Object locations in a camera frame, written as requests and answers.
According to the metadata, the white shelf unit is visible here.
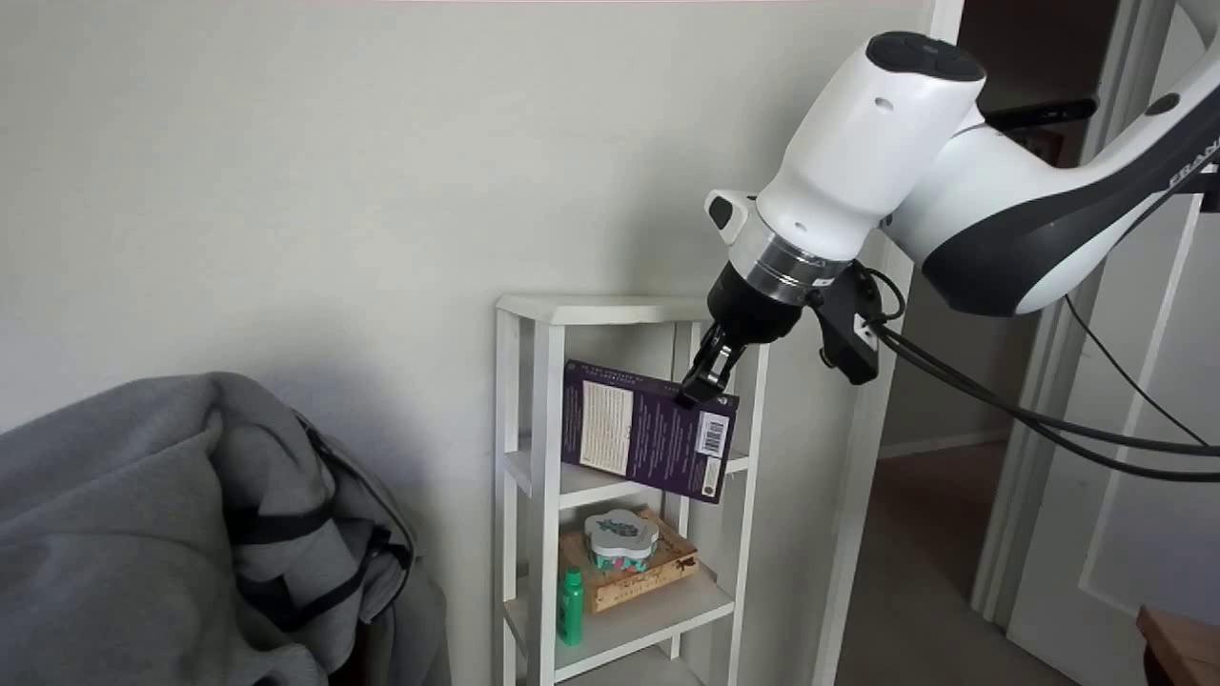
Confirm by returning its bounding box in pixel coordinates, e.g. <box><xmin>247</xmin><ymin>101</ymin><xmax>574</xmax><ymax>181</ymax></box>
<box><xmin>489</xmin><ymin>294</ymin><xmax>773</xmax><ymax>686</ymax></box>

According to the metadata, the purple cover book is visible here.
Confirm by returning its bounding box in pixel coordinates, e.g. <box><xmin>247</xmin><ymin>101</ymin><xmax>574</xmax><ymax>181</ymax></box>
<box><xmin>562</xmin><ymin>357</ymin><xmax>745</xmax><ymax>505</ymax></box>

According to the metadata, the black cable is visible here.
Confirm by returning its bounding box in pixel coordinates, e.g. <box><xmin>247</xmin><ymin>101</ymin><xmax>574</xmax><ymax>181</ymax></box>
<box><xmin>869</xmin><ymin>319</ymin><xmax>1220</xmax><ymax>489</ymax></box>
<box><xmin>862</xmin><ymin>258</ymin><xmax>1220</xmax><ymax>458</ymax></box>

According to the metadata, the wooden table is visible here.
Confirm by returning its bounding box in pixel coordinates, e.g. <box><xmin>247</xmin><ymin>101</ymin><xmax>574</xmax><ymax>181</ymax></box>
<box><xmin>1135</xmin><ymin>603</ymin><xmax>1220</xmax><ymax>686</ymax></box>

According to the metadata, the white panel door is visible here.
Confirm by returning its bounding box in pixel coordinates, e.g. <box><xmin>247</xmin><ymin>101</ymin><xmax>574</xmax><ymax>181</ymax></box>
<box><xmin>967</xmin><ymin>0</ymin><xmax>1220</xmax><ymax>686</ymax></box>

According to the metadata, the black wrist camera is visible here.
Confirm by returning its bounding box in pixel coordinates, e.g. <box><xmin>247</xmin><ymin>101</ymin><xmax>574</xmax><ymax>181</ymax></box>
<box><xmin>817</xmin><ymin>263</ymin><xmax>887</xmax><ymax>388</ymax></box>

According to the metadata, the grey cloth bag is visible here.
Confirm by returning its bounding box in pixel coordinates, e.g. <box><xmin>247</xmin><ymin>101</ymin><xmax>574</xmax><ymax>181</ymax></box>
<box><xmin>0</xmin><ymin>369</ymin><xmax>450</xmax><ymax>686</ymax></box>

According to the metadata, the green bottle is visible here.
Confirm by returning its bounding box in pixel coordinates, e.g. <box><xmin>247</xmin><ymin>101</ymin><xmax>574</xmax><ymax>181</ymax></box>
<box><xmin>552</xmin><ymin>562</ymin><xmax>590</xmax><ymax>649</ymax></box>

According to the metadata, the round white teal tin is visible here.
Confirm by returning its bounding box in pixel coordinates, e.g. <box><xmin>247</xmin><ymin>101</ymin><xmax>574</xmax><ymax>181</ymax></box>
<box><xmin>580</xmin><ymin>503</ymin><xmax>663</xmax><ymax>570</ymax></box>

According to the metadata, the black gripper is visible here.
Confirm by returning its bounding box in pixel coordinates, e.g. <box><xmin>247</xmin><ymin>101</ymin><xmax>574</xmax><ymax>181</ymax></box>
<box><xmin>677</xmin><ymin>263</ymin><xmax>817</xmax><ymax>407</ymax></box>

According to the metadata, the wooden tray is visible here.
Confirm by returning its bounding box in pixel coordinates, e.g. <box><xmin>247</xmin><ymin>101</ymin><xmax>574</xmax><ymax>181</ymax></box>
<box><xmin>555</xmin><ymin>505</ymin><xmax>704</xmax><ymax>618</ymax></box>

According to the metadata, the white door frame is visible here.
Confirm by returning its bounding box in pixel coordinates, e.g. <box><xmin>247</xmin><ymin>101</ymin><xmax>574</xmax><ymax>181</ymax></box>
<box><xmin>807</xmin><ymin>0</ymin><xmax>974</xmax><ymax>686</ymax></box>

